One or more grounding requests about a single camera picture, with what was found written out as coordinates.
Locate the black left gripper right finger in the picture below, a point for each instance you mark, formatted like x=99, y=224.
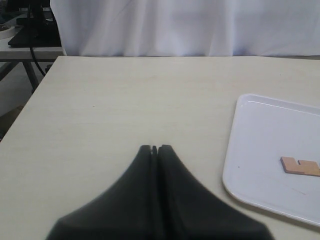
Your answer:
x=191, y=212

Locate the white plastic tray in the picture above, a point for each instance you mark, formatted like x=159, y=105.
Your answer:
x=265, y=129

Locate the black monitor stand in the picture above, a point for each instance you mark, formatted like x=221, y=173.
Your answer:
x=38, y=29

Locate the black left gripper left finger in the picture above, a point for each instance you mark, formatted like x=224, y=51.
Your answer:
x=125, y=211

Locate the grey side table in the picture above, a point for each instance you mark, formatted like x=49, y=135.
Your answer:
x=11, y=57

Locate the white curtain backdrop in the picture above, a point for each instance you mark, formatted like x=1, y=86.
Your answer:
x=188, y=27

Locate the notched wooden block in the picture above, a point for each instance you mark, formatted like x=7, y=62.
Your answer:
x=300, y=167

